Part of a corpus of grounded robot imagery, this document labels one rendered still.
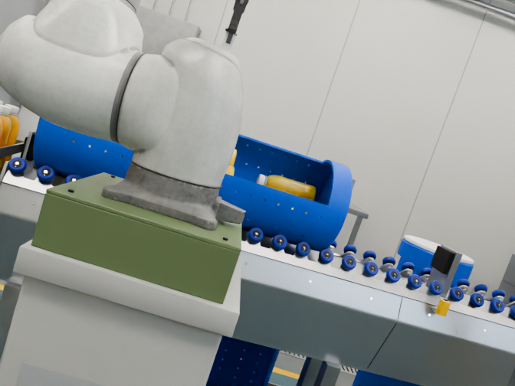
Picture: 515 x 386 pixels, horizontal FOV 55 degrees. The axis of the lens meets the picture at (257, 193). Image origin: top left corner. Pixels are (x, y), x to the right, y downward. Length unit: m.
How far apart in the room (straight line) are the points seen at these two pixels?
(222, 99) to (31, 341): 0.45
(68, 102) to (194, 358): 0.42
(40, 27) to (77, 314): 0.43
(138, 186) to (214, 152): 0.13
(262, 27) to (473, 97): 2.10
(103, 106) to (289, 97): 4.03
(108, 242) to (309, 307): 0.90
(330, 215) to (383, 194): 3.53
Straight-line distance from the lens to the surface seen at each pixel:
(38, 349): 0.81
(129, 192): 0.78
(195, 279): 0.72
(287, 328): 1.57
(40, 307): 0.79
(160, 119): 0.77
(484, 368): 1.86
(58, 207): 0.74
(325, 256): 1.50
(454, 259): 1.74
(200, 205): 0.79
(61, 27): 0.83
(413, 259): 2.01
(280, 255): 1.47
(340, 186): 1.46
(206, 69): 0.77
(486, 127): 5.26
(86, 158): 1.39
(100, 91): 0.79
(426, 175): 5.07
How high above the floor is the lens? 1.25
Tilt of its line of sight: 7 degrees down
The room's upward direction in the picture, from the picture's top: 18 degrees clockwise
